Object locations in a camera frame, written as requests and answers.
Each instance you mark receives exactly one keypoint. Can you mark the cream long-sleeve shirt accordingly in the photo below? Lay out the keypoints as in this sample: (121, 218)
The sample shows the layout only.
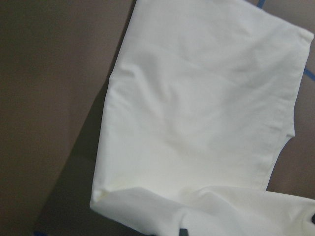
(199, 105)

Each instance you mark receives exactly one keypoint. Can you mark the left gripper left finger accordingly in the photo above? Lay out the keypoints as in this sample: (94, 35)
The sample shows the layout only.
(183, 232)

